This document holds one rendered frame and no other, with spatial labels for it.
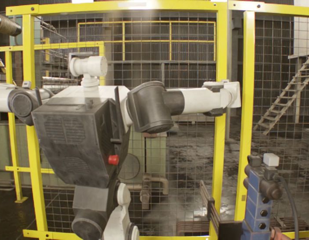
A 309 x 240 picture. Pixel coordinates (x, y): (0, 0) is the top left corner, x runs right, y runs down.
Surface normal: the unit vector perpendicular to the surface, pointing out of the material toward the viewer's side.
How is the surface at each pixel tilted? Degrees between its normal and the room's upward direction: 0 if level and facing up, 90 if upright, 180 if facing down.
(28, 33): 90
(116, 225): 108
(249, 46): 90
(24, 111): 93
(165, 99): 65
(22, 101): 93
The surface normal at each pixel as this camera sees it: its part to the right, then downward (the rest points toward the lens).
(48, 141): -0.17, 0.40
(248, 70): -0.02, 0.14
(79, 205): -0.12, -0.37
